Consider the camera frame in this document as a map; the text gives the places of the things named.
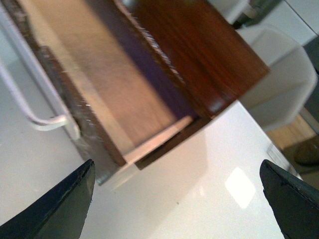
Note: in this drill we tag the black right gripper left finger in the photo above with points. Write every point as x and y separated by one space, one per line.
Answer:
58 214

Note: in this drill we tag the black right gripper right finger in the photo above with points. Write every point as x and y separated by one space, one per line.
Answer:
295 204

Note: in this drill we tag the white metal drawer handle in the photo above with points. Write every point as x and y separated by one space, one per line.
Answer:
30 106

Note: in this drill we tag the wooden drawer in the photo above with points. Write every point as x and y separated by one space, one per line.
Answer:
123 110

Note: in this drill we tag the brown wooden drawer cabinet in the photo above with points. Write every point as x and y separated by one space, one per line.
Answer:
189 44

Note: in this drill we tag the white plastic chair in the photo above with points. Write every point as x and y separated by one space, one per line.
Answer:
278 97

